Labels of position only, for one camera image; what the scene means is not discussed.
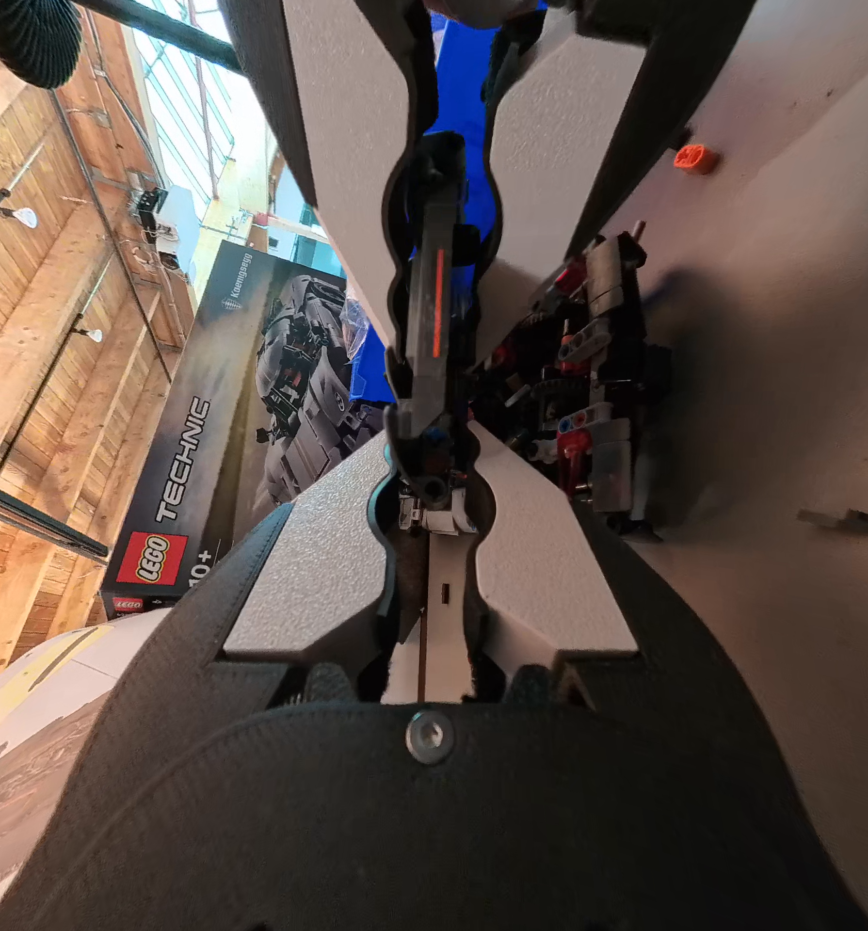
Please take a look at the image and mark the black ribbed round fixture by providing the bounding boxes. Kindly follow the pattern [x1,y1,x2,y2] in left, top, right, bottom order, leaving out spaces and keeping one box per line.
[0,0,82,90]

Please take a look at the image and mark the clear plastic parts bags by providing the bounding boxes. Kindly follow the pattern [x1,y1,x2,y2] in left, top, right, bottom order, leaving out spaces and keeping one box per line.
[339,287,371,359]

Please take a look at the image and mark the black metal rail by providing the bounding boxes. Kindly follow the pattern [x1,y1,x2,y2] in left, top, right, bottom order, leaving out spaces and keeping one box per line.
[0,471,109,562]

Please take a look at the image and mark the dark lego set box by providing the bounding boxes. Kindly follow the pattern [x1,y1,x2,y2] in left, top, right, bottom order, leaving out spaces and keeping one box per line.
[99,240,391,619]

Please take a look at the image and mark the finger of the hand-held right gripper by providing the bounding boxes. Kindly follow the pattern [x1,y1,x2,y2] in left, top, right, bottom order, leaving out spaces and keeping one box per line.
[469,7,647,368]
[280,0,442,368]

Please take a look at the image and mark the blue plastic bin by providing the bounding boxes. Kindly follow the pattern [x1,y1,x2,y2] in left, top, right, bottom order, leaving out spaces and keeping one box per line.
[347,11,511,408]

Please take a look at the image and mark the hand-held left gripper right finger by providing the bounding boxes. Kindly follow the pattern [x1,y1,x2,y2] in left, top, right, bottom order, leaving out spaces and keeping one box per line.
[469,420,640,695]

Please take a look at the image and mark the grey lego door panel assembly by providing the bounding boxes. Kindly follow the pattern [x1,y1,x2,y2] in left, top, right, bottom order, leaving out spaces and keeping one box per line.
[383,131,482,510]

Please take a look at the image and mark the black metal pole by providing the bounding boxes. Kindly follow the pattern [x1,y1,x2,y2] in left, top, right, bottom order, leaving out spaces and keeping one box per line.
[74,0,242,74]

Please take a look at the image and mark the ceiling track lights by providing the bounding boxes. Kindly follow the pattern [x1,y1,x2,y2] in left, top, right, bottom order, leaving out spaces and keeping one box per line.
[0,185,108,350]

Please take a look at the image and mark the white instruction booklet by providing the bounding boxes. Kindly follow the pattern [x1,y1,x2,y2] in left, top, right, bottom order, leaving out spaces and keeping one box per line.
[0,607,173,931]

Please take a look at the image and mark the grey lego hinge panel piece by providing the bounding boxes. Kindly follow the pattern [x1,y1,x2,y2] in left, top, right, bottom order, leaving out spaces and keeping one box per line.
[796,508,868,538]

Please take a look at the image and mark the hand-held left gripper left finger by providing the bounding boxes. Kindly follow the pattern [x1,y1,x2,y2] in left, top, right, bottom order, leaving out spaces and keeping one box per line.
[222,428,402,681]

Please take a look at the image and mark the white wall-mounted box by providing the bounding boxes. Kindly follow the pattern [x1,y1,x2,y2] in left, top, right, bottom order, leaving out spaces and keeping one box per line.
[132,185,198,273]

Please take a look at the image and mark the partly built lego car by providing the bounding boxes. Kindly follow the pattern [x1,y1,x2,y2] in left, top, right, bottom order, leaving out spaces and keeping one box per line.
[470,222,675,543]

